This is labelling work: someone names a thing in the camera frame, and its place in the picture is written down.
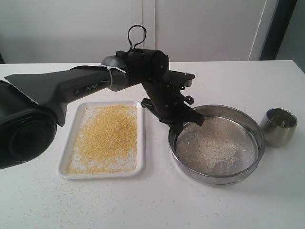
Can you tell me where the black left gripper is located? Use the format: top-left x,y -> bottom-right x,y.
141,81 -> 204,134

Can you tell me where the round steel mesh sieve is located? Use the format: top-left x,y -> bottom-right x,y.
168,104 -> 265,185

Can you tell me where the stainless steel cup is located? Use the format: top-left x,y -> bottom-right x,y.
260,108 -> 298,148

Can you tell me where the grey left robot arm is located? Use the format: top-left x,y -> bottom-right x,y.
0,48 -> 204,169

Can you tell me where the yellow and white grain mix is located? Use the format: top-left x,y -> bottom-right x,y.
176,117 -> 248,175

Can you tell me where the white square tray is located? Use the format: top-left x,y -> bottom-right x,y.
57,101 -> 145,180

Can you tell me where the yellow millet in tray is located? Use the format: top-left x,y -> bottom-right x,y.
65,105 -> 137,174

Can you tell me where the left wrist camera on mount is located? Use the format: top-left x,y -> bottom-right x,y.
169,70 -> 195,105

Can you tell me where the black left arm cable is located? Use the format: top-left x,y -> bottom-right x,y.
116,24 -> 147,58

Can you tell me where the dark door frame post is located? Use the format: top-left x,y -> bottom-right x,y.
259,0 -> 297,61

